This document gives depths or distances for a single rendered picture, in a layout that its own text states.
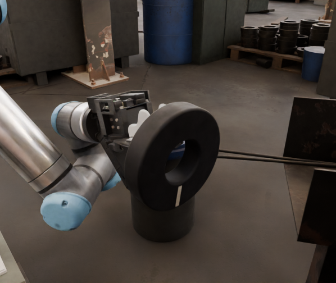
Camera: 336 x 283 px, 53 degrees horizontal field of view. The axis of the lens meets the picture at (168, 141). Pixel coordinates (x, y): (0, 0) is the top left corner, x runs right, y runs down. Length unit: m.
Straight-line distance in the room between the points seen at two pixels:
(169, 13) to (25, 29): 1.34
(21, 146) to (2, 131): 0.04
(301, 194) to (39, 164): 0.44
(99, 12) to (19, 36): 0.66
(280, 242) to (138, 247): 0.54
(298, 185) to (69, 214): 0.40
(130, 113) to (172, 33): 3.01
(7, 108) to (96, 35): 2.45
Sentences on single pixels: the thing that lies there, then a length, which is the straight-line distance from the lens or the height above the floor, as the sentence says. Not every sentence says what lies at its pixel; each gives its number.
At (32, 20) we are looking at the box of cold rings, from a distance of 3.05.
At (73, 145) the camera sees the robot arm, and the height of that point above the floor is 0.62.
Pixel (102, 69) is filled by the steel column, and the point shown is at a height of 0.11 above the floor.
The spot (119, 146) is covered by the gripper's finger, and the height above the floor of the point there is 0.71.
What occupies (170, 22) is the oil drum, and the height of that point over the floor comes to 0.43.
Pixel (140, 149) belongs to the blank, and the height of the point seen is 0.75.
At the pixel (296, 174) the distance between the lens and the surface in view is 0.67.
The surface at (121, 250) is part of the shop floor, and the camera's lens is 1.32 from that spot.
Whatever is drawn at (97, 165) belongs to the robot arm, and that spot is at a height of 0.60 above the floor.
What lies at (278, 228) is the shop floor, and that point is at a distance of 1.46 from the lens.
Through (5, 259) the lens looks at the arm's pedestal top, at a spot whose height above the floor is 0.30.
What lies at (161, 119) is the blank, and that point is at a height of 0.78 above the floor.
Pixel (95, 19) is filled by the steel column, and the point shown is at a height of 0.53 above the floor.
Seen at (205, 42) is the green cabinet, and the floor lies 0.23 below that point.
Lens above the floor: 0.94
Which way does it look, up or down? 28 degrees down
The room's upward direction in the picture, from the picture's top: straight up
